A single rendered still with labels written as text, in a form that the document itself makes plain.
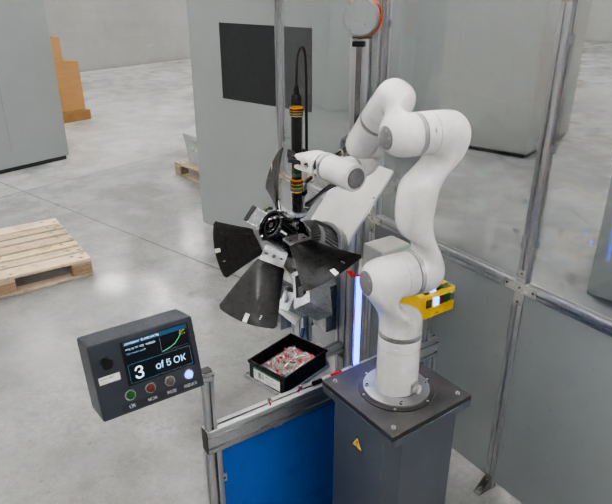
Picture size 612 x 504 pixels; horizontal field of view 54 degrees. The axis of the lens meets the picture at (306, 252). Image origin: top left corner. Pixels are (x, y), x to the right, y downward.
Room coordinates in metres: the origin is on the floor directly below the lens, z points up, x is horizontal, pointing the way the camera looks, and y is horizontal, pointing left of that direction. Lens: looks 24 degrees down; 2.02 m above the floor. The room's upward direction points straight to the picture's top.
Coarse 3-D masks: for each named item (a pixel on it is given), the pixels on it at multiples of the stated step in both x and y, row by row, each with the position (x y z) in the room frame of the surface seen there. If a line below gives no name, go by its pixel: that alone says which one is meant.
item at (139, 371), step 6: (144, 360) 1.22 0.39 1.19; (132, 366) 1.20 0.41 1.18; (138, 366) 1.21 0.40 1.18; (144, 366) 1.22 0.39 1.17; (132, 372) 1.20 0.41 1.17; (138, 372) 1.21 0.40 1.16; (144, 372) 1.21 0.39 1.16; (132, 378) 1.19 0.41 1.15; (138, 378) 1.20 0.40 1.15; (144, 378) 1.21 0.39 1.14
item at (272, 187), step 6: (282, 150) 2.26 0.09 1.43; (276, 156) 2.30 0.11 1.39; (276, 162) 2.27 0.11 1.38; (270, 168) 2.34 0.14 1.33; (276, 168) 2.24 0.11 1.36; (270, 174) 2.32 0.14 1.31; (276, 174) 2.22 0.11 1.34; (270, 180) 2.31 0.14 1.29; (276, 180) 2.20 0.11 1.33; (270, 186) 2.30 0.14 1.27; (276, 186) 2.18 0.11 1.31; (270, 192) 2.30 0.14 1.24; (276, 192) 2.16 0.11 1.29; (276, 198) 2.14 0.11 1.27; (276, 204) 2.16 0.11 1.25
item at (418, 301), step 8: (448, 288) 1.81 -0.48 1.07; (416, 296) 1.76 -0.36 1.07; (424, 296) 1.75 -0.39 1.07; (432, 296) 1.77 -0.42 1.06; (408, 304) 1.78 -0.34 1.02; (416, 304) 1.75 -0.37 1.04; (424, 304) 1.75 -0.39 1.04; (432, 304) 1.77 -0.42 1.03; (440, 304) 1.79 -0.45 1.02; (448, 304) 1.81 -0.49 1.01; (424, 312) 1.75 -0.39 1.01; (432, 312) 1.77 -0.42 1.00; (440, 312) 1.79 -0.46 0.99
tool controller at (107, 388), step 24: (168, 312) 1.37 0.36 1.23; (96, 336) 1.24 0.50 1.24; (120, 336) 1.22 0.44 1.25; (144, 336) 1.24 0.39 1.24; (168, 336) 1.27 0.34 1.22; (192, 336) 1.30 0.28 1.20; (96, 360) 1.17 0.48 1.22; (120, 360) 1.20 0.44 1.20; (168, 360) 1.25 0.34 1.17; (192, 360) 1.28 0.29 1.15; (96, 384) 1.15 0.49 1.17; (120, 384) 1.18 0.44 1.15; (144, 384) 1.20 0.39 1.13; (192, 384) 1.26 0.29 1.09; (96, 408) 1.17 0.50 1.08; (120, 408) 1.16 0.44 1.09
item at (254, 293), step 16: (256, 272) 1.93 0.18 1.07; (272, 272) 1.94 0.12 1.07; (240, 288) 1.90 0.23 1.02; (256, 288) 1.90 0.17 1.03; (272, 288) 1.90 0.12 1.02; (224, 304) 1.88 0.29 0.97; (240, 304) 1.87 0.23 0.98; (256, 304) 1.86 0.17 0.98; (272, 304) 1.86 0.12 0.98; (240, 320) 1.83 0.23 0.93; (256, 320) 1.82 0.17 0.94; (272, 320) 1.82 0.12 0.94
